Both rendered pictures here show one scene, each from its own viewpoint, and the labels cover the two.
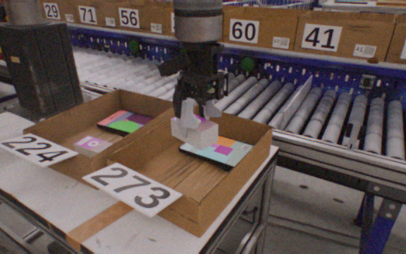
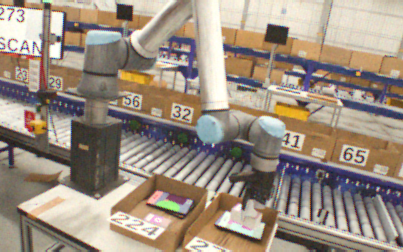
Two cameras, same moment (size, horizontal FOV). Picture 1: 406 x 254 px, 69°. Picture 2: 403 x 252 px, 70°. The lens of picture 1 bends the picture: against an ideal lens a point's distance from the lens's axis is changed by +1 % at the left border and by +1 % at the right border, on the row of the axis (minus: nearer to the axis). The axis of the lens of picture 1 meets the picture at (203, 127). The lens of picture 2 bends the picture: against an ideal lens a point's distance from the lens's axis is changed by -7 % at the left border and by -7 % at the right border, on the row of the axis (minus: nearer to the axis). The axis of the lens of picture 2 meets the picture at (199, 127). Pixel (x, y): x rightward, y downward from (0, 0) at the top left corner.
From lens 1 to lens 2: 0.62 m
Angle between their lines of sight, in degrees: 16
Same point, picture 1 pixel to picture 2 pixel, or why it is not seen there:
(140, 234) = not seen: outside the picture
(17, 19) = (94, 119)
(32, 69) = (98, 156)
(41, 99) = (98, 178)
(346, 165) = (316, 235)
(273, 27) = not seen: hidden behind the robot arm
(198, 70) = (260, 184)
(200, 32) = (270, 167)
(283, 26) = not seen: hidden behind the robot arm
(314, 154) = (297, 228)
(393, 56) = (335, 158)
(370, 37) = (322, 144)
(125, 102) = (158, 184)
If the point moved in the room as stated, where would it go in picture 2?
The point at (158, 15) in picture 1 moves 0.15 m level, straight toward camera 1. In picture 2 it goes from (160, 103) to (164, 108)
